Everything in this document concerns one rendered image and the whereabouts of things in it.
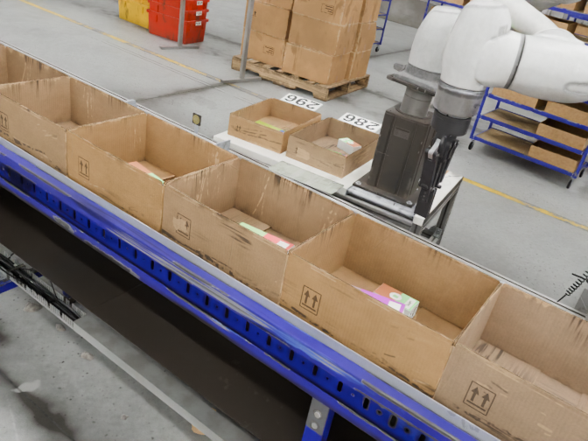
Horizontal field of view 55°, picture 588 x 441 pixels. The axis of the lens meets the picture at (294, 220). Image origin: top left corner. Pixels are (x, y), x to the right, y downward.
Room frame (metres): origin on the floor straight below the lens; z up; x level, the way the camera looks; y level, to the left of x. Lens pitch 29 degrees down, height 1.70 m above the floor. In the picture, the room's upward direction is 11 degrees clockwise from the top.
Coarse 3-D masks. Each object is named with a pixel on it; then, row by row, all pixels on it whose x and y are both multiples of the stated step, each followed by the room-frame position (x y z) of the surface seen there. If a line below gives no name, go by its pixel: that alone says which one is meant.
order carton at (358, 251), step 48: (336, 240) 1.23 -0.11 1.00; (384, 240) 1.24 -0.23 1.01; (288, 288) 1.04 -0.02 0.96; (336, 288) 0.98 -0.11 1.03; (432, 288) 1.17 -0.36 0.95; (480, 288) 1.11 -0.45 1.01; (336, 336) 0.96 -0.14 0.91; (384, 336) 0.91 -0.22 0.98; (432, 336) 0.87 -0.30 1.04; (432, 384) 0.85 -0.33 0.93
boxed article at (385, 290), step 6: (378, 288) 1.15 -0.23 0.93; (384, 288) 1.16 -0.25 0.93; (390, 288) 1.16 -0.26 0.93; (378, 294) 1.13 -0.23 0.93; (384, 294) 1.13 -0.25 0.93; (390, 294) 1.14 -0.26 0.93; (396, 294) 1.14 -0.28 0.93; (402, 294) 1.15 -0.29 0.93; (396, 300) 1.11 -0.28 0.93; (402, 300) 1.12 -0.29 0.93; (408, 300) 1.12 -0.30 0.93; (414, 300) 1.13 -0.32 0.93; (408, 306) 1.10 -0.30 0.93; (414, 306) 1.10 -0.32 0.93; (408, 312) 1.08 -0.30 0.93; (414, 312) 1.12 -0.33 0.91
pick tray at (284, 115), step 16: (240, 112) 2.48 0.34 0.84; (256, 112) 2.63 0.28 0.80; (272, 112) 2.75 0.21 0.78; (288, 112) 2.71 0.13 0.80; (304, 112) 2.68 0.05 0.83; (240, 128) 2.38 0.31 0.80; (256, 128) 2.35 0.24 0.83; (288, 128) 2.61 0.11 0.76; (256, 144) 2.34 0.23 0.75; (272, 144) 2.31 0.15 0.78
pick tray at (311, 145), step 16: (304, 128) 2.41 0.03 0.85; (320, 128) 2.55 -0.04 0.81; (336, 128) 2.61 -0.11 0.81; (352, 128) 2.57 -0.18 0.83; (288, 144) 2.28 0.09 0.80; (304, 144) 2.25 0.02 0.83; (320, 144) 2.48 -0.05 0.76; (336, 144) 2.52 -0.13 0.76; (368, 144) 2.36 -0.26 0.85; (304, 160) 2.24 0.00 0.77; (320, 160) 2.21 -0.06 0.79; (336, 160) 2.18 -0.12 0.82; (352, 160) 2.22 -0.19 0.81; (368, 160) 2.41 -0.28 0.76; (336, 176) 2.18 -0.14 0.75
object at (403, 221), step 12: (336, 192) 2.09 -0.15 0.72; (456, 192) 2.43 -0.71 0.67; (360, 204) 2.04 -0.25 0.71; (372, 204) 2.06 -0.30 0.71; (444, 204) 2.25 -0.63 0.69; (384, 216) 2.01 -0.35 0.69; (396, 216) 1.98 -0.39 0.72; (432, 216) 2.10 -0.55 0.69; (444, 216) 2.43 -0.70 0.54; (408, 228) 1.96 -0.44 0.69; (420, 228) 1.94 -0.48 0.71; (444, 228) 2.46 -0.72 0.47; (432, 240) 2.39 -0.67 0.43
